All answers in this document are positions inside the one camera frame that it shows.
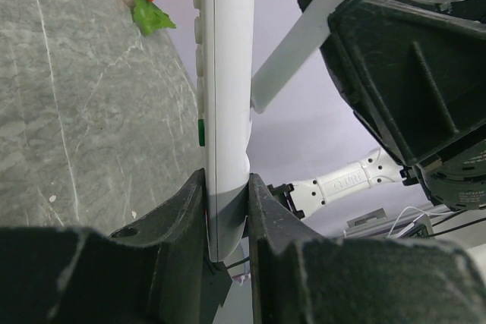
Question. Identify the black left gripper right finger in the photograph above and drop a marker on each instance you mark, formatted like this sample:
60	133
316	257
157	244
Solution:
300	276

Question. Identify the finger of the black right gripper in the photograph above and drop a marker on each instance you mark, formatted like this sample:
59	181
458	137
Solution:
413	72

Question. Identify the white battery cover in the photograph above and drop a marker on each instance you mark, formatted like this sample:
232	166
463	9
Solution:
307	35

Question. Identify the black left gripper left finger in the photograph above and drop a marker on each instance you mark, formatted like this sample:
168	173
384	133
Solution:
146	272

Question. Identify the white remote control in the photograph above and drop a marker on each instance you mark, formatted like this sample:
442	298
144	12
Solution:
223	32

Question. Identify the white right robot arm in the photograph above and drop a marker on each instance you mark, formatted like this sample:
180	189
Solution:
458	183

